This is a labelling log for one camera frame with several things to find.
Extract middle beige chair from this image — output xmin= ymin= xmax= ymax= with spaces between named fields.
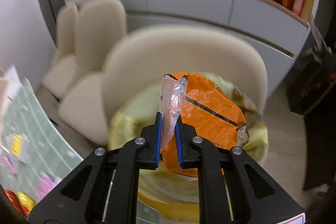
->
xmin=42 ymin=0 xmax=127 ymax=100

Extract far beige chair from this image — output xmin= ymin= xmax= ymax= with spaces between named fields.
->
xmin=52 ymin=2 xmax=79 ymax=67

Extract beige chair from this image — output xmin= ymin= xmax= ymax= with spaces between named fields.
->
xmin=58 ymin=25 xmax=268 ymax=145
xmin=42 ymin=0 xmax=127 ymax=100
xmin=52 ymin=2 xmax=79 ymax=67

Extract green grid tablecloth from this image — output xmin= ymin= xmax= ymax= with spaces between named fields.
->
xmin=1 ymin=80 xmax=83 ymax=205

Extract yellow red candy wrapper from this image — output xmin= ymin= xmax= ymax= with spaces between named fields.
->
xmin=4 ymin=189 xmax=35 ymax=218

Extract orange snack bag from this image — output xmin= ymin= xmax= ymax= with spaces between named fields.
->
xmin=159 ymin=72 xmax=246 ymax=177

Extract green trash bag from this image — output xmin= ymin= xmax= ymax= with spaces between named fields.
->
xmin=107 ymin=73 xmax=269 ymax=223

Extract near beige chair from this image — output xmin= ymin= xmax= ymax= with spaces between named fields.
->
xmin=58 ymin=25 xmax=268 ymax=145

